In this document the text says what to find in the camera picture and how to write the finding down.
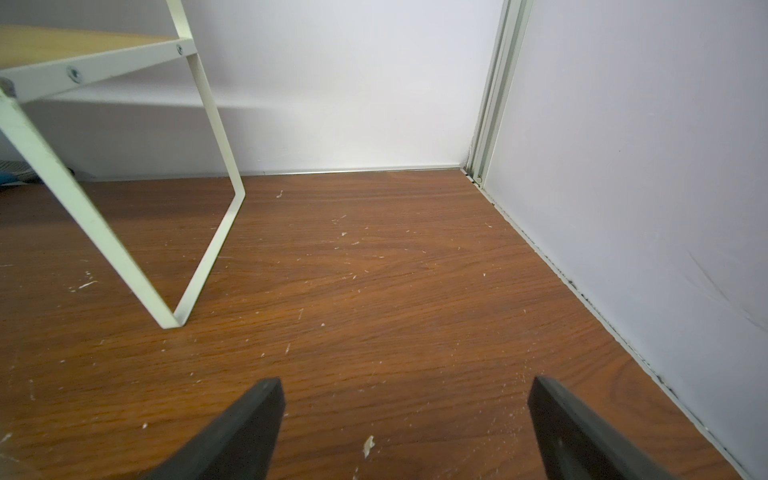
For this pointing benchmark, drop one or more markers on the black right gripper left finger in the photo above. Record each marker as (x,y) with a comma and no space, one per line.
(237,444)

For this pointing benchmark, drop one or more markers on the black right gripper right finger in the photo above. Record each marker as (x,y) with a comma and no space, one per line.
(577,443)

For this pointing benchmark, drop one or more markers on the blue and grey glove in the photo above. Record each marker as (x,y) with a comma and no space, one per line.
(17,172)

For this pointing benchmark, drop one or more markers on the white frame wooden shelf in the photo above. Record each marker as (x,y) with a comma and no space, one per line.
(40,62)

